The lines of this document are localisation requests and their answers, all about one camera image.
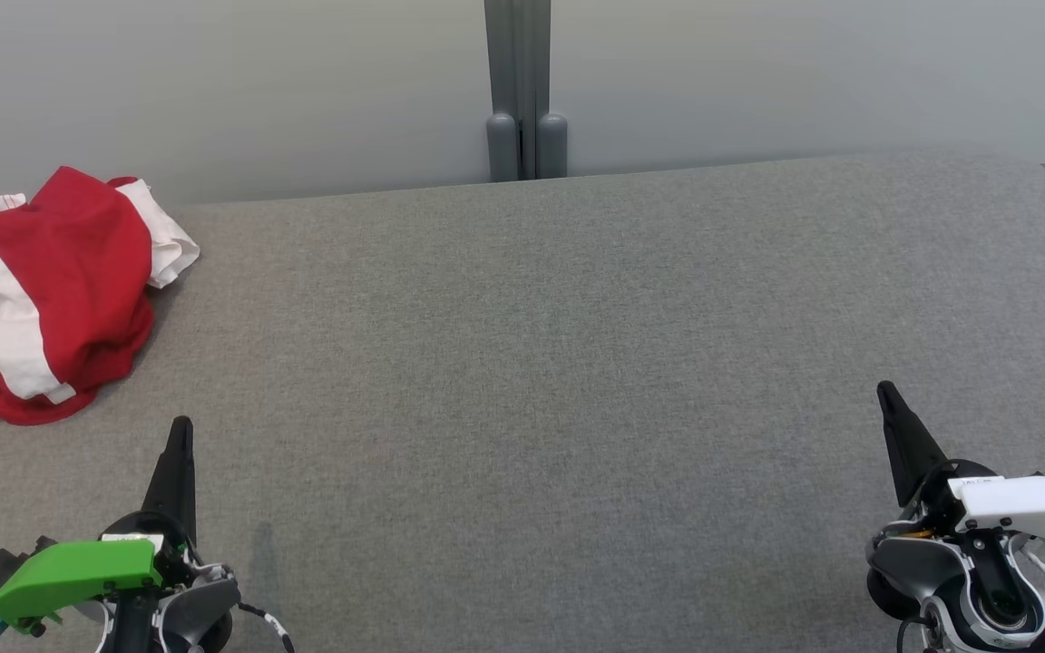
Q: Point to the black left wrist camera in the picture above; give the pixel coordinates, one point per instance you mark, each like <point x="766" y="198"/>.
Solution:
<point x="1" y="571"/>

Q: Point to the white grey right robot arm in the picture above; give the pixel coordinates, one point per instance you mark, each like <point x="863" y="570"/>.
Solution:
<point x="903" y="562"/>

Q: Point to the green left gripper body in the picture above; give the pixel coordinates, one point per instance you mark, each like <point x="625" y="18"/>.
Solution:
<point x="78" y="571"/>

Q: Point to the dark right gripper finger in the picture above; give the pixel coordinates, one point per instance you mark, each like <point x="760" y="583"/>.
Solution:
<point x="908" y="453"/>

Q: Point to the red garment with white trim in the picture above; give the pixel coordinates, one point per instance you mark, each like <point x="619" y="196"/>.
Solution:
<point x="87" y="254"/>

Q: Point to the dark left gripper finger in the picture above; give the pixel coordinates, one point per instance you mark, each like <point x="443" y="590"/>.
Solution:
<point x="176" y="481"/>

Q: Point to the grey fabric sofa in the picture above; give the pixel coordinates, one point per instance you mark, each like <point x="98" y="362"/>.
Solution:
<point x="522" y="408"/>

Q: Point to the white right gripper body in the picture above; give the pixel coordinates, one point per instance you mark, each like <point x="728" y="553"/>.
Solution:
<point x="1021" y="508"/>

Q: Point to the grey partition post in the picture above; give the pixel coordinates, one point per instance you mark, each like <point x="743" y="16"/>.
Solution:
<point x="551" y="145"/>
<point x="502" y="145"/>

